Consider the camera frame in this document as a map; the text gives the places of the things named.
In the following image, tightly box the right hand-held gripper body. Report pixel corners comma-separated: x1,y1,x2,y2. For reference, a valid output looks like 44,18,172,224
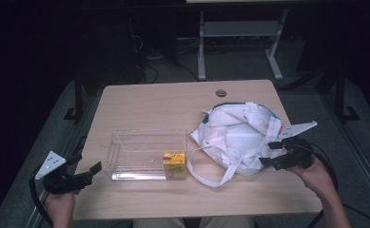
272,120,319,171

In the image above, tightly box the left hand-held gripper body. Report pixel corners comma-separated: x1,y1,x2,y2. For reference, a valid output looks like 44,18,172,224
34,150,93,196

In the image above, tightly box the white cloth bag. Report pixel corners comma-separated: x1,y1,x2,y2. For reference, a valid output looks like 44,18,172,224
186,101,297,188

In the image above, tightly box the clear plastic box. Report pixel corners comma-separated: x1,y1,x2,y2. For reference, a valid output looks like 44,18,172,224
104,128,188,181

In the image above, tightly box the yellow juice carton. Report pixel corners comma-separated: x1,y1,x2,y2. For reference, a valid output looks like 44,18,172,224
163,151,187,181

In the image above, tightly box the person's left hand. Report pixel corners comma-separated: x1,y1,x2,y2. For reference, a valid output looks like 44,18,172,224
43,190,77,220

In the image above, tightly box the person's right hand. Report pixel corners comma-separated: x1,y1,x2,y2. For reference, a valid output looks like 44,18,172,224
286,155,333,196

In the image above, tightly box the black metal stand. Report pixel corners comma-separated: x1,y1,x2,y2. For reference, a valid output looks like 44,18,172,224
63,70,86,125
333,65,361,124

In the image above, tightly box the person's right leg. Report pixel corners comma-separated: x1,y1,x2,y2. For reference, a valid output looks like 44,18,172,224
199,216,255,228

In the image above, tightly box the person's leg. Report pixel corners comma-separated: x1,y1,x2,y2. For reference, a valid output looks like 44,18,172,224
132,218,186,228
199,216,255,228

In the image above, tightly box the person's left leg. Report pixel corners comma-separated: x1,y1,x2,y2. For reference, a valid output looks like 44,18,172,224
132,218,186,228

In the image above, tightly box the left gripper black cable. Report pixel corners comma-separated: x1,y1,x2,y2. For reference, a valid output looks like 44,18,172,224
29,165,54,226

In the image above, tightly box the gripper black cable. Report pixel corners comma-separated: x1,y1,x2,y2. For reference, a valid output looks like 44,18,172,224
29,165,54,226
295,138,370,228

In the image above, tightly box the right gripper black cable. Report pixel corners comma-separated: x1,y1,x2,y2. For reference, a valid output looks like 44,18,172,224
295,138,370,228

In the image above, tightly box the bundle of floor cables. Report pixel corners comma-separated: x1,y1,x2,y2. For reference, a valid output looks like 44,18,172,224
127,29,203,84

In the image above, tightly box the white metal desk frame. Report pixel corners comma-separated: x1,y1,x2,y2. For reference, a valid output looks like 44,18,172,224
196,9,290,82

